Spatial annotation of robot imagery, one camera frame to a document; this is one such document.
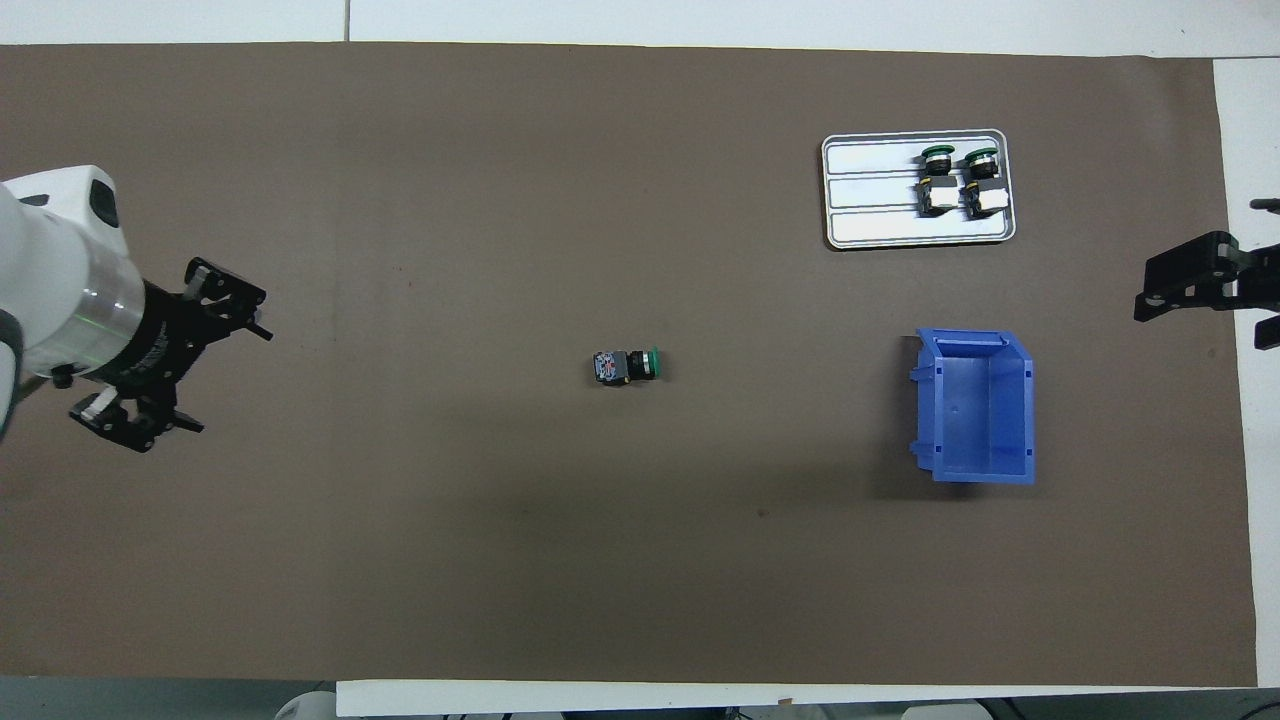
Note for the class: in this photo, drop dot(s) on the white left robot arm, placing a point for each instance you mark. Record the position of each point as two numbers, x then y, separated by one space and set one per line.
60 270

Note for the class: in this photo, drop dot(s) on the blue plastic storage bin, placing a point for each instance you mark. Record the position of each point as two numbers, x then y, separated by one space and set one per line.
980 420

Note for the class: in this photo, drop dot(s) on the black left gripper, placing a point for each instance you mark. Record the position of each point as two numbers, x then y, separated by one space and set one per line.
160 340

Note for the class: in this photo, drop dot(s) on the brown paper table mat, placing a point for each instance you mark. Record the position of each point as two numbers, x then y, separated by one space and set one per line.
400 550

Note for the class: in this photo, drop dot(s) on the grey metal tray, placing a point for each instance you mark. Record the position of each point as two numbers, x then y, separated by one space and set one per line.
870 200

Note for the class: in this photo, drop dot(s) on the green push button switch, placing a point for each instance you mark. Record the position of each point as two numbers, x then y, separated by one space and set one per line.
937 185
983 188
625 366

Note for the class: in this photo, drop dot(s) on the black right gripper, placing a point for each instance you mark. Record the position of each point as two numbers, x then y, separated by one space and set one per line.
1262 278

